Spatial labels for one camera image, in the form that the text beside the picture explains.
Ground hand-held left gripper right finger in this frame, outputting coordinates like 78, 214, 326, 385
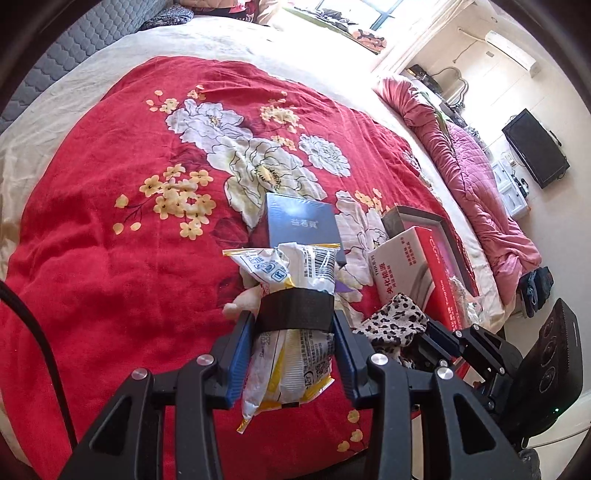
332, 309, 518, 480

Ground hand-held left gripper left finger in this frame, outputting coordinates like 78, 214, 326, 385
58, 311, 257, 480

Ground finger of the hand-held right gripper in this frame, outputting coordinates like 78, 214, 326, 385
464, 324, 525, 372
406, 320, 495, 398

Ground leopard print scrunchie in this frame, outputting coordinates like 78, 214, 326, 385
353, 293, 430, 365

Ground red cardboard box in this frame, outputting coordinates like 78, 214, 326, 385
369, 205, 481, 333

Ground yellow snack packet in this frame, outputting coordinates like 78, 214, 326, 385
222, 242, 338, 435

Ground pink dressed plush toy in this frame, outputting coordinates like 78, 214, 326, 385
222, 286, 264, 320

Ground dark cloth pile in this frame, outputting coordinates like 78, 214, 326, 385
522, 267, 555, 319

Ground dark cardboard box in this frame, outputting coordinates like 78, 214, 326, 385
252, 191, 348, 271

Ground pink quilt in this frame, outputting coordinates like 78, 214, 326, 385
373, 74, 543, 305

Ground white drawer unit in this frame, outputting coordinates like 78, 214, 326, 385
489, 159, 529, 220

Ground red floral blanket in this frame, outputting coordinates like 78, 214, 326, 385
0, 55, 485, 462

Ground black television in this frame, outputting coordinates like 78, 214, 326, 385
502, 109, 570, 189

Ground cluttered dressing table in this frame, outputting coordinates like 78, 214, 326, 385
402, 65, 495, 153

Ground green cloth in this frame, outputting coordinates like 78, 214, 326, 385
418, 90, 446, 134

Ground white air conditioner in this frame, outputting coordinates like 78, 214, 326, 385
485, 31, 542, 77

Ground cream bed sheet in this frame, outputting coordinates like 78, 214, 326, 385
0, 14, 504, 462

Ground cream curtain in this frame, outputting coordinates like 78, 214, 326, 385
369, 0, 462, 75
256, 0, 324, 31

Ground clothes on windowsill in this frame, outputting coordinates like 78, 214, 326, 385
323, 9, 389, 51

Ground grey quilted headboard cover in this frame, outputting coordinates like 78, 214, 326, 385
0, 0, 171, 134

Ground dark patterned pillow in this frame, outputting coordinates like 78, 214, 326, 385
139, 4, 195, 31

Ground pile of folded clothes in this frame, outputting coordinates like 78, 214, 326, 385
178, 0, 259, 21

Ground window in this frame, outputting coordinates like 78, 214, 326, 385
318, 0, 402, 28

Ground black cable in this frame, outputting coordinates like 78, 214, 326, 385
0, 279, 77, 450

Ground curved frame mirror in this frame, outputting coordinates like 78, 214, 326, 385
434, 67, 469, 104

